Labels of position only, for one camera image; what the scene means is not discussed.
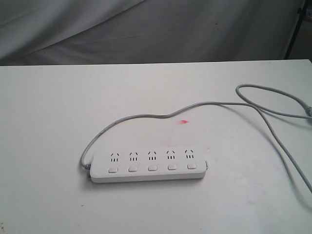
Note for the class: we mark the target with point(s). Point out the white five-outlet power strip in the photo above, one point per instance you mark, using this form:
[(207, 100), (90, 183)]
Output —
[(148, 165)]

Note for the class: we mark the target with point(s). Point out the grey backdrop cloth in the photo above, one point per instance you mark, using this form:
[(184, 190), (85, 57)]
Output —
[(71, 32)]

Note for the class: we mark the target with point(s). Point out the black tripod stand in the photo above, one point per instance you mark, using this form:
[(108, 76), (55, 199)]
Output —
[(301, 15)]

